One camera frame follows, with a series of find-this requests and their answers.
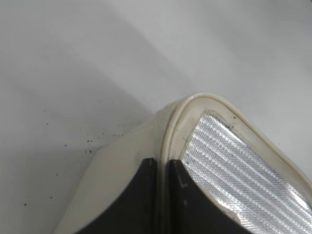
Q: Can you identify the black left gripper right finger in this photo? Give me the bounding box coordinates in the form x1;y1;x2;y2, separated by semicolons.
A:
160;160;244;234

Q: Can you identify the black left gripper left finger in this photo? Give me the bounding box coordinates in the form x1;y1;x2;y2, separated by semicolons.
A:
77;158;157;234

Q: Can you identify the cream fabric zipper bag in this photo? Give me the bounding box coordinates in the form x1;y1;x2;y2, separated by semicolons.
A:
55;93;312;234

